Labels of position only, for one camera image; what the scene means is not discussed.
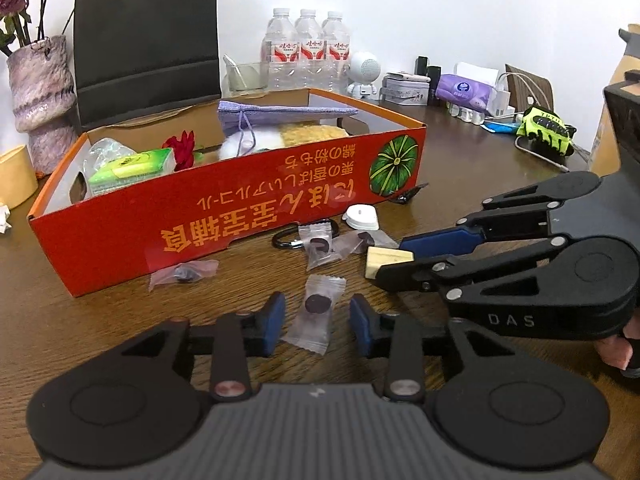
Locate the right hand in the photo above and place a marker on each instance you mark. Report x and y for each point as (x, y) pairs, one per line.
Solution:
(622, 351)

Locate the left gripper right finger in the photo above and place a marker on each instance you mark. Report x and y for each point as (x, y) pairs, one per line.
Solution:
(398, 339)

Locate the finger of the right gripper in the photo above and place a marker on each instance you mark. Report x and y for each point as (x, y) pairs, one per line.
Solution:
(522, 214)
(447, 274)

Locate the white astronaut figure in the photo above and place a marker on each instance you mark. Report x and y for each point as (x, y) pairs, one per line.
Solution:
(362, 74)

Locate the water bottle middle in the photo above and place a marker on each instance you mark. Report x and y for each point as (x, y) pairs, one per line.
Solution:
(312, 49)

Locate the glass cup with spoon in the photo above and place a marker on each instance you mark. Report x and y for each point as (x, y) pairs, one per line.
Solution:
(243, 78)

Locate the black carabiner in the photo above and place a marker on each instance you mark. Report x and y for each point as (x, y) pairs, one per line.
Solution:
(288, 237)

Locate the candy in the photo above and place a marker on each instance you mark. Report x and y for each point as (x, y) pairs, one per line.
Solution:
(184, 273)
(311, 327)
(317, 239)

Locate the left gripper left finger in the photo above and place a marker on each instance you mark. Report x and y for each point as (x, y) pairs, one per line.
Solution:
(237, 337)

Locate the purple cloth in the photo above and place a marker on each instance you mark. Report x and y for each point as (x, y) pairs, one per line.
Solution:
(235, 117)

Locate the black paper bag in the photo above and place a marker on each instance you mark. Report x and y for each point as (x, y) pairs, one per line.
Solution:
(135, 58)

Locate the water bottle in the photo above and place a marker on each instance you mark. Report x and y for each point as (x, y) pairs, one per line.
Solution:
(312, 49)
(280, 51)
(337, 40)

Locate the black hair clip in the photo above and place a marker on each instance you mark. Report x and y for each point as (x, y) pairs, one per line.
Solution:
(406, 197)

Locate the candy front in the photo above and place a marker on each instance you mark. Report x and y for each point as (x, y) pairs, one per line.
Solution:
(311, 327)

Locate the white power strip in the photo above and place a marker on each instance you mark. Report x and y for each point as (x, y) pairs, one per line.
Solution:
(498, 108)

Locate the crumpled tissue on table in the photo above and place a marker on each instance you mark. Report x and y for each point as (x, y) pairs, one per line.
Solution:
(4, 218)

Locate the red artificial flower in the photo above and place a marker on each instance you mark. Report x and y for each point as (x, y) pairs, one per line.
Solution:
(183, 148)

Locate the green tissue pack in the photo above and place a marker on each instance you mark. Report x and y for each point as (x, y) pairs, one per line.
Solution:
(131, 169)

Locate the white plush toy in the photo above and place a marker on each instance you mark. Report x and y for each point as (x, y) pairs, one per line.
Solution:
(260, 139)

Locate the red cardboard box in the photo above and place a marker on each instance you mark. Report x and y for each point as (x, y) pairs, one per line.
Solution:
(105, 240)

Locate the green black glove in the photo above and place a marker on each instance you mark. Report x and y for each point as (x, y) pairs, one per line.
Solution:
(542, 126)

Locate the yellow eraser block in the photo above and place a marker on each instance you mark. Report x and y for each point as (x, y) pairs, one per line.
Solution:
(382, 256)

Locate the yellow mug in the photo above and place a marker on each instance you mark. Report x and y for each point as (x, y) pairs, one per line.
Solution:
(17, 177)

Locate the purple ceramic vase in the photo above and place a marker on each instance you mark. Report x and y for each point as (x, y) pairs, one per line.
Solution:
(44, 101)

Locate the water bottle left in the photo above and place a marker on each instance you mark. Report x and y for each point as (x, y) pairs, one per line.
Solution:
(280, 51)

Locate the water bottle right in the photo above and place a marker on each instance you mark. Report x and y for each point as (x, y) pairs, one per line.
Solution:
(337, 40)

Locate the purple tissue pack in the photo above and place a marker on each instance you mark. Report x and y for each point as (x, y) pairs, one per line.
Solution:
(462, 91)

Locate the clear plastic bottle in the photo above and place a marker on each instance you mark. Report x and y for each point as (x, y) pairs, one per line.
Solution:
(101, 153)

